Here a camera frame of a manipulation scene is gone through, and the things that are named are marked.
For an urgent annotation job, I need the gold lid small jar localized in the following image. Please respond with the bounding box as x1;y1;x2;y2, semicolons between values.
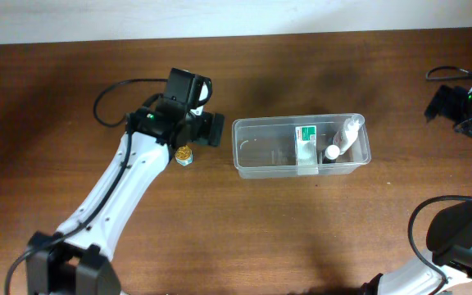
175;145;193;166

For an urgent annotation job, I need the white green medicine box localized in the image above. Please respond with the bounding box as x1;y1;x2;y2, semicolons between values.
295;125;318;176

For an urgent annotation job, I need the dark brown syrup bottle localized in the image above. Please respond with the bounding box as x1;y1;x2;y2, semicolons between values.
321;145;340;164

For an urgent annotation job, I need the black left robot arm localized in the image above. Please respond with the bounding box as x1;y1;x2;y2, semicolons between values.
7;68;225;295

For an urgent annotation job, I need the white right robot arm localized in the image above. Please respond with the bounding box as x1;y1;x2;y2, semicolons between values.
358;70;472;295

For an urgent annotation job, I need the clear plastic container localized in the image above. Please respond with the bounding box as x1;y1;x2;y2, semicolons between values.
232;113;371;179

